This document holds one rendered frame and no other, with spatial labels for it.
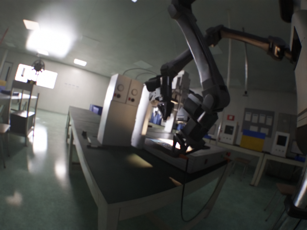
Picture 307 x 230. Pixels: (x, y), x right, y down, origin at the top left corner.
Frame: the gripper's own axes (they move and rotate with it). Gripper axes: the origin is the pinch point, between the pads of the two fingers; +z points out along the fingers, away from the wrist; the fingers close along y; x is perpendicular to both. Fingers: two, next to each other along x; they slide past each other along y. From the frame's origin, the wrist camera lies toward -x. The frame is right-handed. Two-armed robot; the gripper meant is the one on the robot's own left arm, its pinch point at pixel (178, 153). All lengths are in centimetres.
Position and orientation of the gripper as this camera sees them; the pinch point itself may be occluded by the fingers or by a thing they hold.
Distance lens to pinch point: 49.0
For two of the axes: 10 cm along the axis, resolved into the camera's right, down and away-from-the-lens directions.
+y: -7.9, -1.9, -5.8
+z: -4.7, 7.9, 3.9
